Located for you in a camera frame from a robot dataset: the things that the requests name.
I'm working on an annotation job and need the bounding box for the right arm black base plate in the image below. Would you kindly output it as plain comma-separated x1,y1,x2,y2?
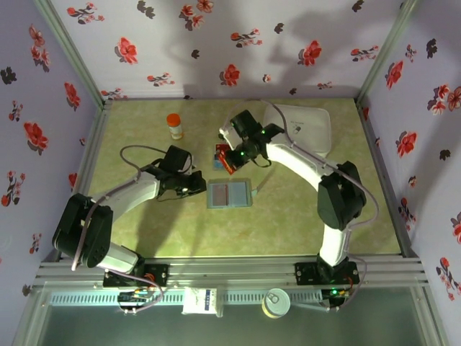
294,262,360,285

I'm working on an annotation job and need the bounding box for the tin can with pull tab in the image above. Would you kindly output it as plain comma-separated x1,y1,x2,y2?
261,288,292,320

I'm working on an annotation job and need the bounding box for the aluminium side rail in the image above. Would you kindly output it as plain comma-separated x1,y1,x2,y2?
57,100,112,260
354,97,421,259

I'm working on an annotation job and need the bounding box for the aluminium corner post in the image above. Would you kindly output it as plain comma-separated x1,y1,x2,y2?
356,0,421,102
34,0,107,105

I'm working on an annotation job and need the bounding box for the slotted grey cable duct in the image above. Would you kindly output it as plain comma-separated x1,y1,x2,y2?
48,290,323,307

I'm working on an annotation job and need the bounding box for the white square lidded container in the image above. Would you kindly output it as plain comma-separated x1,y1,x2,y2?
262,104,333,158

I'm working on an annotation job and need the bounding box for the white packet with blue print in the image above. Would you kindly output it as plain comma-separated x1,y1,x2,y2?
182,287,219,315

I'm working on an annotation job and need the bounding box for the long aluminium frame rail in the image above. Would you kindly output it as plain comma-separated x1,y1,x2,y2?
34,254,429,289

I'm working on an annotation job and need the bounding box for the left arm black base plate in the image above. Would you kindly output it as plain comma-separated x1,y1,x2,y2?
103,264,170,288

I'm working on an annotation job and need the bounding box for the orange capped pill bottle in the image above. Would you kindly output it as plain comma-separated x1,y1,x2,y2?
166,113,184,141

